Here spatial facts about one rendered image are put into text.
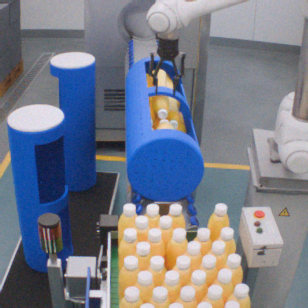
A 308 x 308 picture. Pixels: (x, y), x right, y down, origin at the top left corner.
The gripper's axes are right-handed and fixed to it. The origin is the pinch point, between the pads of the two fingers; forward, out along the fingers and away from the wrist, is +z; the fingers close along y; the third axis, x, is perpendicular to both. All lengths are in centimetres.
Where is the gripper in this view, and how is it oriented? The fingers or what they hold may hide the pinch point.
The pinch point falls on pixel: (165, 86)
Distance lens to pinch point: 198.8
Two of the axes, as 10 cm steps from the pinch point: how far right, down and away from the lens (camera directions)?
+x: 0.5, 5.0, -8.7
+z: -0.5, 8.7, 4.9
